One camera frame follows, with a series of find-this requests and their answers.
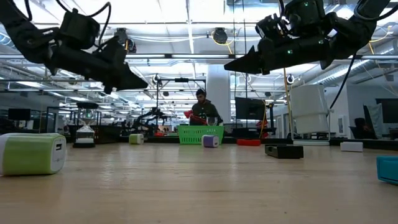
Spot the red card case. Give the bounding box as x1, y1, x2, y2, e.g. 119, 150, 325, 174
236, 138, 262, 147

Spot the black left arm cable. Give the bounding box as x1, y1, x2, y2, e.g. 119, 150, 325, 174
55, 0, 112, 47

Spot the purple white charger cube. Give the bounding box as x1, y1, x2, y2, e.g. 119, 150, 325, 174
201, 134, 221, 149

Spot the black table edge rail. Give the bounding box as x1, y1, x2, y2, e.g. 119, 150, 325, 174
0, 136, 398, 151

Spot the black wall screen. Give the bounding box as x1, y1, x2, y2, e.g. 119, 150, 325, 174
375, 98, 398, 124

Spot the blue plastic basket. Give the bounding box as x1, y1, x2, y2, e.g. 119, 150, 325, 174
376, 155, 398, 185

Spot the white pillar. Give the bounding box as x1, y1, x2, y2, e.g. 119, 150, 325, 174
206, 64, 232, 124

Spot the black card case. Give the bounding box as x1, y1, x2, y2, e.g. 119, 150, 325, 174
264, 143, 305, 160

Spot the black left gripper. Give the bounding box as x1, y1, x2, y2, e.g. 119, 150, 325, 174
45, 46, 149, 95

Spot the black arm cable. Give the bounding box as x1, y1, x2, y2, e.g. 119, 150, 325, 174
55, 0, 112, 47
328, 52, 358, 110

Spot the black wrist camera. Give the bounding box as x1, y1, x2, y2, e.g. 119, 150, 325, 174
93, 35, 128, 63
254, 14, 292, 43

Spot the black plastic basket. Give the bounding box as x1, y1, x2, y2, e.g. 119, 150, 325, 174
67, 124, 123, 145

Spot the green white charger cube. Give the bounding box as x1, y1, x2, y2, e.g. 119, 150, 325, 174
128, 133, 145, 145
0, 133, 67, 177

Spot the black metal frame rig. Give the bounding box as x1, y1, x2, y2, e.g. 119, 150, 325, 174
154, 77, 207, 125

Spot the white card case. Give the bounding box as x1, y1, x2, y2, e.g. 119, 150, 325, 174
340, 141, 364, 153

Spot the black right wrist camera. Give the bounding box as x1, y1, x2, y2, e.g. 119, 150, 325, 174
254, 14, 292, 43

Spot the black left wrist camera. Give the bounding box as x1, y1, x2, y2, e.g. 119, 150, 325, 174
93, 35, 128, 63

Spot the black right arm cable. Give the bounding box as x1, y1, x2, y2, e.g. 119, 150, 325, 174
328, 52, 358, 110

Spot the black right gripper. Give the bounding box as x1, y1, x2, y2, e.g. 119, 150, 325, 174
223, 34, 336, 76

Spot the black ceiling cable reel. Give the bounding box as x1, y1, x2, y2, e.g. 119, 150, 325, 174
113, 27, 137, 54
212, 27, 229, 45

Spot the green plastic basket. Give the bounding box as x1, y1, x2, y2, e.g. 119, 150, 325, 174
177, 124, 225, 146

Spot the small black monitor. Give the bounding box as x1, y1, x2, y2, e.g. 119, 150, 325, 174
7, 108, 32, 121

